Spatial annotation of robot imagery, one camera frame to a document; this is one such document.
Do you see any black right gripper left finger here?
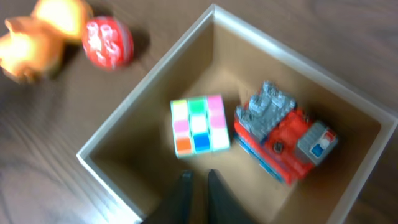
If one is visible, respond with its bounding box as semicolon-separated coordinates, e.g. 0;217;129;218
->
141;170;193;224

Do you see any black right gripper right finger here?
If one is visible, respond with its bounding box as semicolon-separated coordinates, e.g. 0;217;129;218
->
208;169;254;224

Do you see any white cardboard box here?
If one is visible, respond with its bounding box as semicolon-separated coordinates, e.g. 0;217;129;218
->
77;5;397;223

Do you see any colourful puzzle cube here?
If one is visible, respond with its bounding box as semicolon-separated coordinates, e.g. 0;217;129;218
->
170;95;231;157

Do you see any red toy fire truck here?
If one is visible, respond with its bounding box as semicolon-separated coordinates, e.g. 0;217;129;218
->
234;82;338;185

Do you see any red lettered ball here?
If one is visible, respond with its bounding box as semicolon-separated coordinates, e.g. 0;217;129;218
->
81;16;134;70

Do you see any orange dinosaur toy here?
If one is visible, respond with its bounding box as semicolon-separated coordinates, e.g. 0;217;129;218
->
1;0;94;83

